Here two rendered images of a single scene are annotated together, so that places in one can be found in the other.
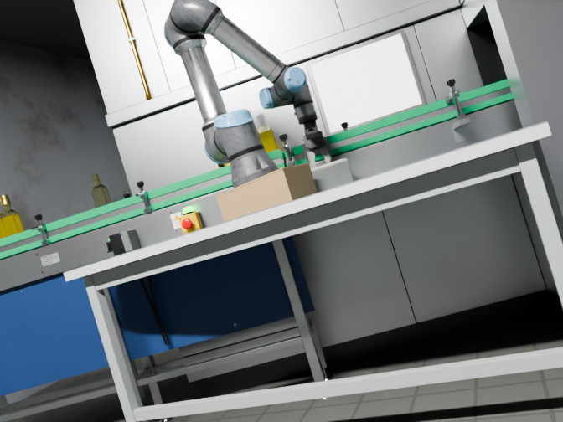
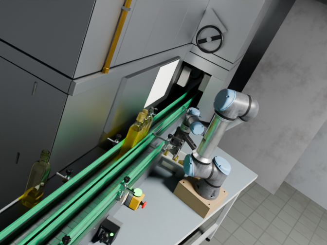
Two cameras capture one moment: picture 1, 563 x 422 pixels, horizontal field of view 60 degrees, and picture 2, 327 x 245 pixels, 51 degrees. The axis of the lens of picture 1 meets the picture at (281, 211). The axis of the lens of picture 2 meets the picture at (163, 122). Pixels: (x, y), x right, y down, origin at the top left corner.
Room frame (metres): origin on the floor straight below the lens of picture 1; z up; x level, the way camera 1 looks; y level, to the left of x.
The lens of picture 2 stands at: (1.81, 1.78, 1.92)
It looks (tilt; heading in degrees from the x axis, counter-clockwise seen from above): 25 degrees down; 273
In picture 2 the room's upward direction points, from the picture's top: 24 degrees clockwise
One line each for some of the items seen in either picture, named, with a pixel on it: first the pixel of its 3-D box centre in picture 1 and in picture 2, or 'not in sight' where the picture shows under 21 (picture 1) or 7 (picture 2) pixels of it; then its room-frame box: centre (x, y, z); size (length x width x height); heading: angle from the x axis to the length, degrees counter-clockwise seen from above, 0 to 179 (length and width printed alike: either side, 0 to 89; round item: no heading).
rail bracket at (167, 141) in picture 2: (288, 151); (163, 141); (1.88, -0.09, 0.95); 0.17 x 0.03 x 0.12; 172
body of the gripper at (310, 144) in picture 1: (312, 133); (180, 137); (1.79, -0.19, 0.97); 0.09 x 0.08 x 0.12; 171
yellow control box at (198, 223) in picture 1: (192, 223); (135, 200); (1.87, 0.34, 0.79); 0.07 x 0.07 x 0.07; 82
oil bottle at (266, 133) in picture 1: (271, 150); (142, 130); (2.01, -0.03, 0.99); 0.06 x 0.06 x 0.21; 82
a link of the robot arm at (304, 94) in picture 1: (298, 92); (191, 117); (1.78, -0.19, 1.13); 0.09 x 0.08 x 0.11; 115
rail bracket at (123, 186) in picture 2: (142, 198); (127, 191); (1.91, 0.51, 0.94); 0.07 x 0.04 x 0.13; 172
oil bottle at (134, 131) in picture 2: not in sight; (131, 140); (2.03, 0.14, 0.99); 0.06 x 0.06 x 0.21; 82
